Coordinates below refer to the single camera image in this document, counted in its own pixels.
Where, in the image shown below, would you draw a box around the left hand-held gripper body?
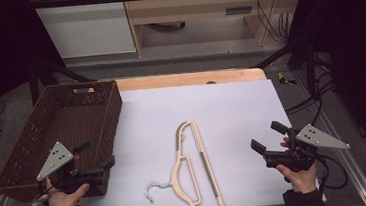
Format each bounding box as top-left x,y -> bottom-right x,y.
33,137 -> 108,198

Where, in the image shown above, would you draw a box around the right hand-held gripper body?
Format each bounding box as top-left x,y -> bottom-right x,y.
261,120 -> 353,176

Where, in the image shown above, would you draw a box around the brown woven basket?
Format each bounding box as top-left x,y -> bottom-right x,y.
0,78 -> 132,205

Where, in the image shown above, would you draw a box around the beige clothes hanger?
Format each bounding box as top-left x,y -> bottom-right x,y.
138,117 -> 229,206

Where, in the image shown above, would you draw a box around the person's right hand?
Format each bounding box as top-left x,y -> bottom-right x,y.
272,134 -> 320,197

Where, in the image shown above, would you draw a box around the person's left hand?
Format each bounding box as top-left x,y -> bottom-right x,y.
43,172 -> 93,206

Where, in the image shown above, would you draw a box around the white table sheet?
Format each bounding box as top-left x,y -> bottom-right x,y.
69,73 -> 328,206

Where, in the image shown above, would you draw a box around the yellow and black tool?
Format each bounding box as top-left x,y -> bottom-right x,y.
277,70 -> 298,88

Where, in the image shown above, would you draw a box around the black metal stand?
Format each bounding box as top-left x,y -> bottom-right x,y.
26,52 -> 99,104
251,32 -> 321,102

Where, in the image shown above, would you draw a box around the white cabinet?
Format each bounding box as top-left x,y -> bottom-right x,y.
27,0 -> 137,63

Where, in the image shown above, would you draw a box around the wooden desk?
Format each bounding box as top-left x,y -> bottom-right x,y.
121,0 -> 312,60

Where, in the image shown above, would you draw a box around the white cable connector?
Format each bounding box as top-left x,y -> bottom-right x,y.
30,193 -> 51,206

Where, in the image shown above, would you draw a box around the black floor cables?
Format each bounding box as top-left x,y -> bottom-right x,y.
279,51 -> 341,129

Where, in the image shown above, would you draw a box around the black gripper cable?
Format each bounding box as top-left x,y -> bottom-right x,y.
313,151 -> 351,194

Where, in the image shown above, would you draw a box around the black hanging cables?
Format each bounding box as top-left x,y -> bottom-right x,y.
251,0 -> 293,46

